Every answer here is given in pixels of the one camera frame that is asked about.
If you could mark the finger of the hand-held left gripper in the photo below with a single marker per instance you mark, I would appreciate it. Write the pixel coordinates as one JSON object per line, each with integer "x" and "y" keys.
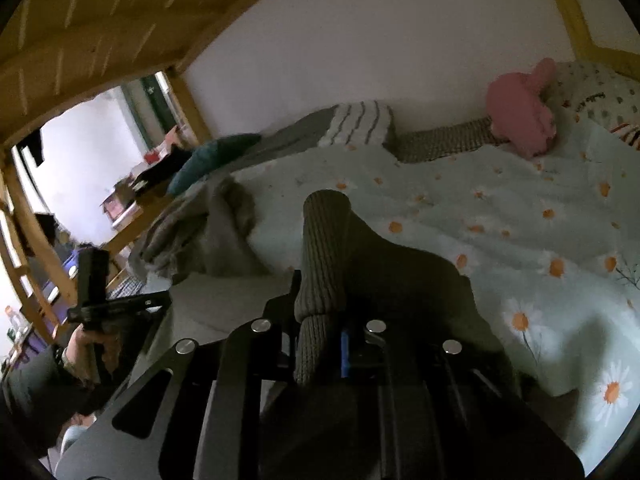
{"x": 140, "y": 304}

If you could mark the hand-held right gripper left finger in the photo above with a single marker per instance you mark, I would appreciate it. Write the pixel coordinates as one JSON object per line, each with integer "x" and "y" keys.
{"x": 235, "y": 360}

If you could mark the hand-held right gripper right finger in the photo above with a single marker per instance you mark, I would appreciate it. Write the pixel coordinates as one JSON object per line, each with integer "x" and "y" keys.
{"x": 345, "y": 355}

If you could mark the grey sweatshirt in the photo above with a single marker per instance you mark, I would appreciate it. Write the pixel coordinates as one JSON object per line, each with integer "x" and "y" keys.
{"x": 395, "y": 270}

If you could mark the person's left forearm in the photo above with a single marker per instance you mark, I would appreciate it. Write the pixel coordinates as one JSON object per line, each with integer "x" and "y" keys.
{"x": 35, "y": 395}

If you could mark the person's left hand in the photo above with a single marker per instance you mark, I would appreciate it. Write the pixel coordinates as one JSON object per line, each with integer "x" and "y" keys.
{"x": 92, "y": 355}

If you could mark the grey bed sheet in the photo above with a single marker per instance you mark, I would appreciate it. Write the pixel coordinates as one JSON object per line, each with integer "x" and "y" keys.
{"x": 220, "y": 310}

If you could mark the wooden ladder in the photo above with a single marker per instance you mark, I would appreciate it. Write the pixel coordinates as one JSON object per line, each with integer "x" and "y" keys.
{"x": 25, "y": 260}

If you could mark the plastic bottle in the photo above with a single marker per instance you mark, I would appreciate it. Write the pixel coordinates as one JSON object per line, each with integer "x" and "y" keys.
{"x": 13, "y": 322}

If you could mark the grey fleece cloth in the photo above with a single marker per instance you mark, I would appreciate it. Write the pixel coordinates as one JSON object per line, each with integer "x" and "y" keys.
{"x": 215, "y": 240}

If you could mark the dark hanging cloth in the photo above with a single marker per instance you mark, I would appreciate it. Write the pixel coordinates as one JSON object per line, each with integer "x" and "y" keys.
{"x": 31, "y": 147}

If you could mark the teal pillow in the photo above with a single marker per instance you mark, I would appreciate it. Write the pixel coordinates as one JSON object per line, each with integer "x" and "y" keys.
{"x": 210, "y": 160}

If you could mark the floral light blue duvet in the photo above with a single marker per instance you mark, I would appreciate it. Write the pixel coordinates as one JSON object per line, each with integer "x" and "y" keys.
{"x": 500, "y": 200}

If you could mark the grey blanket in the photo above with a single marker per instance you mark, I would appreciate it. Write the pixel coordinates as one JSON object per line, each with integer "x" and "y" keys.
{"x": 295, "y": 135}

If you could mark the white striped blanket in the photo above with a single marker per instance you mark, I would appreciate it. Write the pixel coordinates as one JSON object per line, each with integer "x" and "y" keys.
{"x": 355, "y": 122}

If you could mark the checkered brown cloth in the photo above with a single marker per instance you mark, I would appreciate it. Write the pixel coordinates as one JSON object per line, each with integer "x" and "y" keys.
{"x": 440, "y": 142}

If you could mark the pink plush toy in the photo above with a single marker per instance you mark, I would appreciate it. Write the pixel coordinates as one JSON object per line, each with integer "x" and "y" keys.
{"x": 520, "y": 110}

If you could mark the printed pillow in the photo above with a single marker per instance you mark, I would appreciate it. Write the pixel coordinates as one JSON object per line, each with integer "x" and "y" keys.
{"x": 600, "y": 95}

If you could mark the green window frame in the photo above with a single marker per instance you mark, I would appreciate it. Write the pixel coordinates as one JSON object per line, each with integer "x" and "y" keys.
{"x": 150, "y": 110}

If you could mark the wooden bed frame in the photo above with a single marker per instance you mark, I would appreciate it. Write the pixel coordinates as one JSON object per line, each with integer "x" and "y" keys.
{"x": 100, "y": 35}

